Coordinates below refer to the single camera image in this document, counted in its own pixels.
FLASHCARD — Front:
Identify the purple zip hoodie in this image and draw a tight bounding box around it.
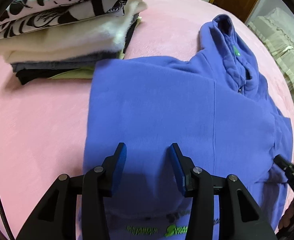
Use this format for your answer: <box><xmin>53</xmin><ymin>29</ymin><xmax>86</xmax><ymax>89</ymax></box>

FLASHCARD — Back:
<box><xmin>83</xmin><ymin>15</ymin><xmax>293</xmax><ymax>239</ymax></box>

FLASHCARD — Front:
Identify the pink bed blanket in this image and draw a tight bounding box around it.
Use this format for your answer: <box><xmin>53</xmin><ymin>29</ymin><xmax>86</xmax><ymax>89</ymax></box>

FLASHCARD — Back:
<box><xmin>0</xmin><ymin>0</ymin><xmax>224</xmax><ymax>234</ymax></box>

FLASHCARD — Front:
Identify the beige lace covered furniture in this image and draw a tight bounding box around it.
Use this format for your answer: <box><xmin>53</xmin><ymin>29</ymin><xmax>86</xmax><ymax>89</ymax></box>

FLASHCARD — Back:
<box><xmin>248</xmin><ymin>8</ymin><xmax>294</xmax><ymax>102</ymax></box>

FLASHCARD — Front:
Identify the dark grey folded garment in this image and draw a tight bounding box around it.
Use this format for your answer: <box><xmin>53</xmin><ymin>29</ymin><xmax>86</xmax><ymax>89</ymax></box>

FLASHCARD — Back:
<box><xmin>11</xmin><ymin>14</ymin><xmax>142</xmax><ymax>85</ymax></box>

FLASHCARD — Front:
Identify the cream fleece folded garment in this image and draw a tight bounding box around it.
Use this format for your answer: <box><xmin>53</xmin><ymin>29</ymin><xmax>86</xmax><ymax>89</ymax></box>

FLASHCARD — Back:
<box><xmin>0</xmin><ymin>0</ymin><xmax>147</xmax><ymax>63</ymax></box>

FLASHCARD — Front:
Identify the black white graffiti garment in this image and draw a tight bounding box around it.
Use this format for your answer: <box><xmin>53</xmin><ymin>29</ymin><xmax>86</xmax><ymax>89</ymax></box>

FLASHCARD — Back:
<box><xmin>0</xmin><ymin>0</ymin><xmax>129</xmax><ymax>40</ymax></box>

